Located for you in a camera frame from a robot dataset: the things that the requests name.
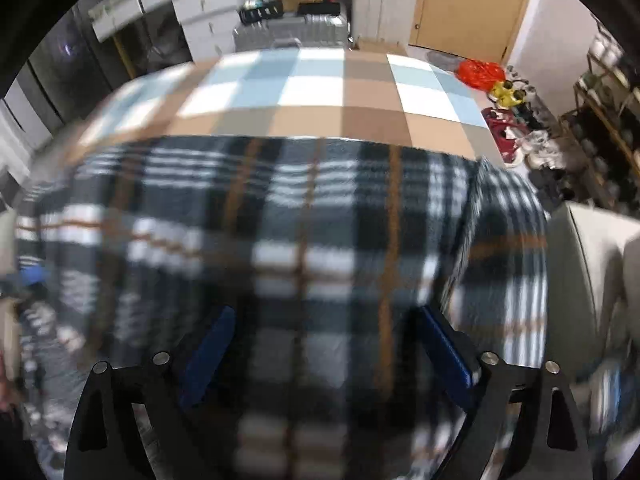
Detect plaid fleece cardigan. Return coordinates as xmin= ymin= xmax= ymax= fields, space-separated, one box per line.
xmin=15 ymin=136 xmax=548 ymax=479

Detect dark grey refrigerator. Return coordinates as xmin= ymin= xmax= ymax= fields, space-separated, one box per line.
xmin=17 ymin=4 xmax=129 ymax=133

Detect yellow shoes on floor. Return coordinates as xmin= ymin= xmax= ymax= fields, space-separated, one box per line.
xmin=487 ymin=79 xmax=528 ymax=110

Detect checkered bed sheet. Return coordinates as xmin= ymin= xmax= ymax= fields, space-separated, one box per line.
xmin=65 ymin=48 xmax=503 ymax=166

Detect orange bag on floor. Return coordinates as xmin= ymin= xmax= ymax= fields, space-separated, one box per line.
xmin=454 ymin=58 xmax=506 ymax=92

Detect wooden shoe rack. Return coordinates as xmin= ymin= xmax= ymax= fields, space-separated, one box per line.
xmin=560 ymin=26 xmax=639 ymax=218

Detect white drawer desk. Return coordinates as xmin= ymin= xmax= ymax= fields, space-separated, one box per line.
xmin=89 ymin=0 xmax=248 ymax=61

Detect silver aluminium suitcase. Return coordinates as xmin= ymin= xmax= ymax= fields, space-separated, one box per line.
xmin=233 ymin=15 xmax=352 ymax=52

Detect wooden door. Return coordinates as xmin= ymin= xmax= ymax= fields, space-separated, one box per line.
xmin=409 ymin=0 xmax=528 ymax=63

